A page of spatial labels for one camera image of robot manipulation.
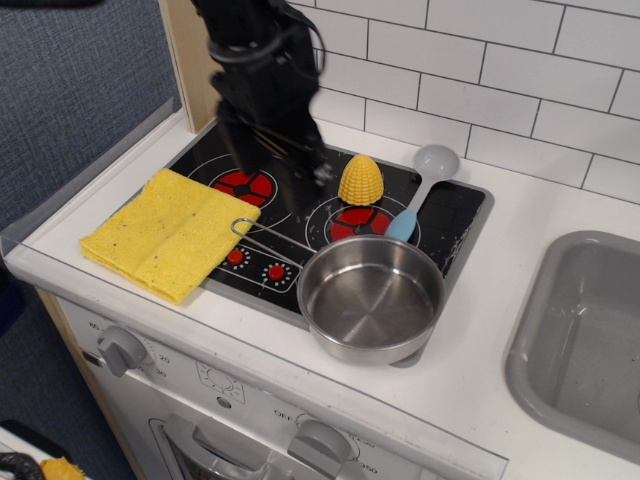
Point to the stainless steel pot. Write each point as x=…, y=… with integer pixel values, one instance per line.
x=366, y=299

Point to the yellow toy corn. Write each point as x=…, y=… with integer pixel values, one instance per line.
x=361, y=182

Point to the black toy stove top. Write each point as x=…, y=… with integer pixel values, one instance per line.
x=265, y=264

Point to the grey left oven knob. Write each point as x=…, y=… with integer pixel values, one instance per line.
x=121, y=350

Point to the grey oven knob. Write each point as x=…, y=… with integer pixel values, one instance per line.
x=121, y=350
x=321, y=448

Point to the wooden side post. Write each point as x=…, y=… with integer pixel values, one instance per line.
x=188, y=40

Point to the grey spoon blue handle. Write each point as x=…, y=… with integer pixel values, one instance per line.
x=434, y=164

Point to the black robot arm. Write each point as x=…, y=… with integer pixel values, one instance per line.
x=242, y=25

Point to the grey sink basin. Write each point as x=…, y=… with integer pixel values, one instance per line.
x=573, y=365

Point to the yellow object bottom left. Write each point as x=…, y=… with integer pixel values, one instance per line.
x=61, y=469

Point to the white toy oven front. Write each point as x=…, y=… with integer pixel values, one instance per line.
x=184, y=419

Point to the grey right oven knob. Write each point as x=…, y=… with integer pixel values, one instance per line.
x=321, y=448

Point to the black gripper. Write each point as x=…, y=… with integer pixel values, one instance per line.
x=264, y=111

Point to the yellow folded cloth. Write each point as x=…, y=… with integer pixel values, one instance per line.
x=172, y=235

